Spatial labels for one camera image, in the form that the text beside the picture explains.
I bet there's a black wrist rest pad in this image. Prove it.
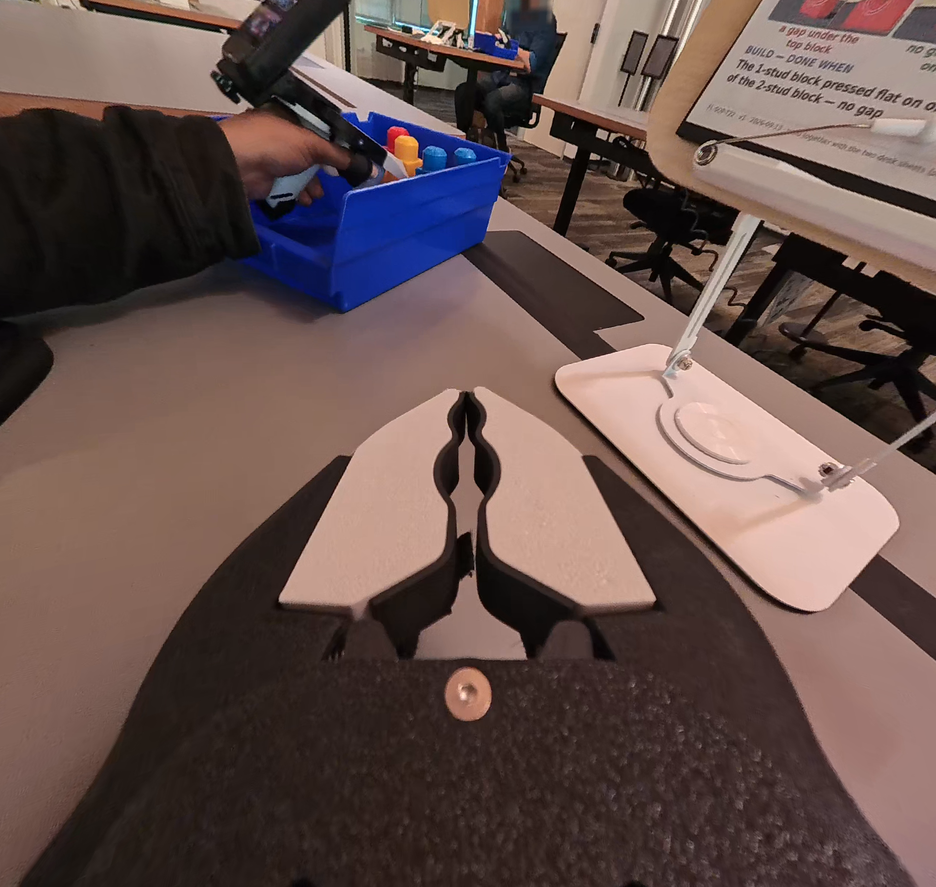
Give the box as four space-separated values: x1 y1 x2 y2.
0 323 57 425

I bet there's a white document stand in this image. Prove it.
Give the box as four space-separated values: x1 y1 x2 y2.
553 0 936 615

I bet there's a black office chair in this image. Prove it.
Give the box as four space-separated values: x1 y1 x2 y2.
605 184 741 305
777 293 936 429

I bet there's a person's left hand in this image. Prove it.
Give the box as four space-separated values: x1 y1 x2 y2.
218 111 352 208

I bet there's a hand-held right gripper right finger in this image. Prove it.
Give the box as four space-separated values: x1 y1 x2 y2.
467 387 658 656

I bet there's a blue plastic bin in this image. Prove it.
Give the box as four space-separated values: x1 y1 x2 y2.
236 111 514 314

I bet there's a brown wooden desk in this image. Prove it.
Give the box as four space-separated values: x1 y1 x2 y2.
44 0 244 34
363 23 529 107
531 92 661 239

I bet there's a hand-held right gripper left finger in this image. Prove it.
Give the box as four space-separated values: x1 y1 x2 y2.
278 388 478 657

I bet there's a person's left forearm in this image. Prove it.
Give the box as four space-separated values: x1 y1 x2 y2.
0 105 262 319

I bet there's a printed instruction sheet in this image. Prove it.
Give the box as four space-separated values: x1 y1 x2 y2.
675 0 936 220

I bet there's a black cable flap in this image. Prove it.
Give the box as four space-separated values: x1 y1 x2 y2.
463 229 646 359

